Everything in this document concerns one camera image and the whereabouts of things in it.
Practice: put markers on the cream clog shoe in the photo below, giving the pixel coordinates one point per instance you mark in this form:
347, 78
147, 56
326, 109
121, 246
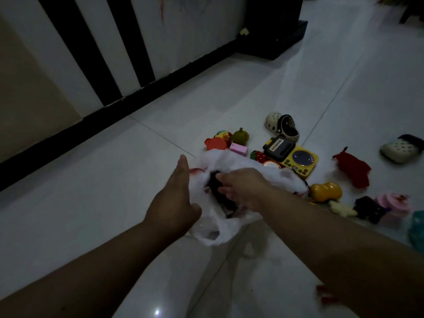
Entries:
273, 120
397, 150

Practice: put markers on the white plastic bag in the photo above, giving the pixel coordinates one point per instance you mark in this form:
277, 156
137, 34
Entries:
215, 228

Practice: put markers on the red ladybug toy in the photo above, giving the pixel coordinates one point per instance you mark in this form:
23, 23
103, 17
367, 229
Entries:
303, 192

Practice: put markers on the person's right forearm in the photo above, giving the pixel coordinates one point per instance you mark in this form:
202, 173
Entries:
347, 258

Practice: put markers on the yellow music player toy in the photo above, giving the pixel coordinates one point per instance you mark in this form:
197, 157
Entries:
311, 158

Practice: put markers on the person's left forearm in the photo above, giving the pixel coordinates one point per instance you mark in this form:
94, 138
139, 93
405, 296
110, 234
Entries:
82, 278

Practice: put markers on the pink cupcake toy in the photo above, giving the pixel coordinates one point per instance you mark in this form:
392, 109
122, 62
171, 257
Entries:
394, 202

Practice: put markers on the teal perforated catch cup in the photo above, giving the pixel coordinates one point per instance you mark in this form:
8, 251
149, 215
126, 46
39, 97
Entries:
418, 231

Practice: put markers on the red plush toy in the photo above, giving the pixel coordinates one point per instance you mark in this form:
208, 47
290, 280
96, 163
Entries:
351, 168

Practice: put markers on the black cabinet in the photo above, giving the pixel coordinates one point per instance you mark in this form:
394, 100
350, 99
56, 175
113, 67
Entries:
271, 29

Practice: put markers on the person's right hand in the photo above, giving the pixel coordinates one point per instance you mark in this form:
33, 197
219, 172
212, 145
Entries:
246, 188

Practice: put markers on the person's left hand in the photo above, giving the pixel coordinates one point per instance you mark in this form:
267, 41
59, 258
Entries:
172, 208

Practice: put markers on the small white wall plug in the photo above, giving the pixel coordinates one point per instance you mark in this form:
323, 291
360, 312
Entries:
244, 31

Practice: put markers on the dark wooden table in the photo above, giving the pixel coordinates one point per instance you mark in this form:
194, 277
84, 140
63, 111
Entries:
412, 8

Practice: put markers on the black yellow device toy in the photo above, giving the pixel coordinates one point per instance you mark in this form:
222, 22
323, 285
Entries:
278, 147

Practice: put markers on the yellow gourd toy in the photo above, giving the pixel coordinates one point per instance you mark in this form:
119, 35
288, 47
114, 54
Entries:
326, 192

